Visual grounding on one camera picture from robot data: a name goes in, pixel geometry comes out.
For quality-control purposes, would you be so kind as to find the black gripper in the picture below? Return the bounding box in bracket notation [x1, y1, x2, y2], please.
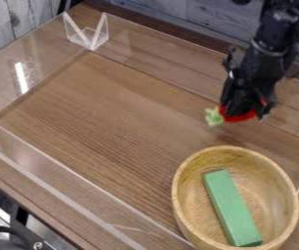
[220, 46, 287, 119]

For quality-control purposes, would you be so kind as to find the black metal table bracket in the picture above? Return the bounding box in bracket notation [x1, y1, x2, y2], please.
[10, 206, 56, 250]

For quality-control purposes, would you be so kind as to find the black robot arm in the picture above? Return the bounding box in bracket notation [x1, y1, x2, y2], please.
[217, 0, 299, 122]

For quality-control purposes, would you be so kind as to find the clear acrylic corner bracket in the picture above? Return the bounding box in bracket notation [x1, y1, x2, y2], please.
[62, 13, 109, 51]

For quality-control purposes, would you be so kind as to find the oval wooden bowl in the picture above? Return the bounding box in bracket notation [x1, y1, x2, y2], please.
[170, 146, 299, 250]

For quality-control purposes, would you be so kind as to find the green rectangular block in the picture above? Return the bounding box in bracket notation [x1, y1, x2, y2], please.
[203, 170, 264, 247]

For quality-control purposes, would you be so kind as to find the clear acrylic table enclosure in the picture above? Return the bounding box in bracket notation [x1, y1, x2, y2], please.
[0, 14, 299, 250]

